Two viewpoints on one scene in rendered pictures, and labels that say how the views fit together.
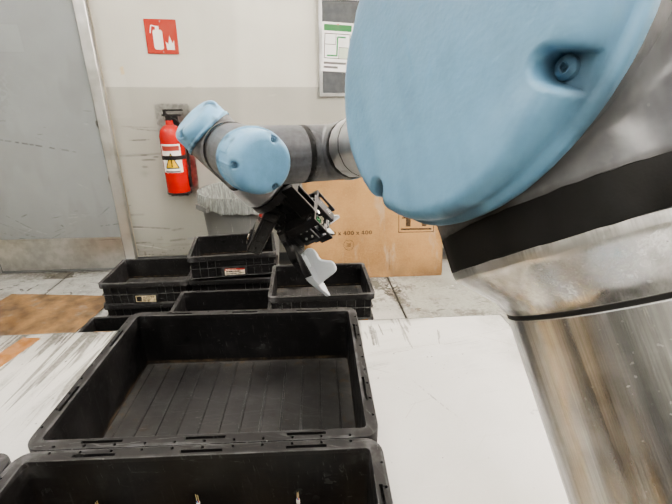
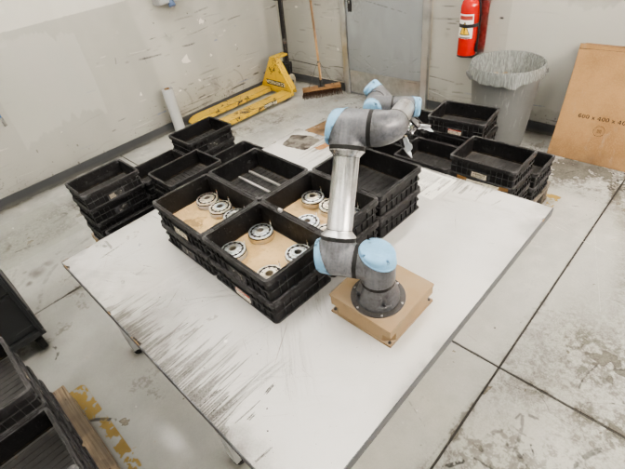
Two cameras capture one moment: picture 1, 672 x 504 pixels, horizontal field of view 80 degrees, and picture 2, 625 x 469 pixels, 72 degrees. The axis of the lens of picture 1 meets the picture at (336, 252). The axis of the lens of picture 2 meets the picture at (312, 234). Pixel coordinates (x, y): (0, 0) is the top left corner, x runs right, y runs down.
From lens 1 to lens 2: 136 cm
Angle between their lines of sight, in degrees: 48
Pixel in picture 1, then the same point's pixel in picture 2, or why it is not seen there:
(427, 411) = (445, 222)
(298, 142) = (386, 104)
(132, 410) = not seen: hidden behind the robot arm
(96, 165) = (416, 24)
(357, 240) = (610, 128)
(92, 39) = not seen: outside the picture
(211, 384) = (366, 176)
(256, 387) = (378, 182)
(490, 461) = (446, 244)
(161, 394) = not seen: hidden behind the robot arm
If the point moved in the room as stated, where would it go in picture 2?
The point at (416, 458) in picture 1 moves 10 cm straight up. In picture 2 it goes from (422, 231) to (423, 212)
